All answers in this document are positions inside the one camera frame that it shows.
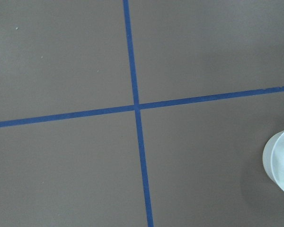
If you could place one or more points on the white plastic bowl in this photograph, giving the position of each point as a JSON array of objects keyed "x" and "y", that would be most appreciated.
[{"x": 273, "y": 159}]

